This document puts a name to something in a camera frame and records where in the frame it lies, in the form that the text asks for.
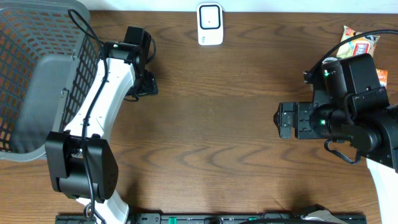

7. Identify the grey plastic shopping basket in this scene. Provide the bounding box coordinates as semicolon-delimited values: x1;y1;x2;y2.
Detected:
1;0;99;162

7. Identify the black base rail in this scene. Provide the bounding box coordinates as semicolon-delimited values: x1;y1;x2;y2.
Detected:
55;212;368;224

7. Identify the dark green round-label pack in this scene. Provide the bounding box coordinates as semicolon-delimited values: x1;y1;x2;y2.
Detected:
322;57;339;64

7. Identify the orange tissue pack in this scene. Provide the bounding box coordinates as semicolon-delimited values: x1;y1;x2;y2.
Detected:
376;68;388;87

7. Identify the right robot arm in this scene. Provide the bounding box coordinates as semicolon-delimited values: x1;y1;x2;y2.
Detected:
274;54;397;223

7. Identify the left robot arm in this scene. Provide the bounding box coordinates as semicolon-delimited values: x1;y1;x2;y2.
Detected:
45;27;159;223

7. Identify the white barcode scanner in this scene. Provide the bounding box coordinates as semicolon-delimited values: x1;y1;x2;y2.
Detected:
197;2;224;46

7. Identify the left black cable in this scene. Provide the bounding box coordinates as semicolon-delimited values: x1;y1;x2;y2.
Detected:
67;8;109;224

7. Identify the large beige snack bag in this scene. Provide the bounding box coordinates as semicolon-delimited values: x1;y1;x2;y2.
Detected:
336;35;380;59

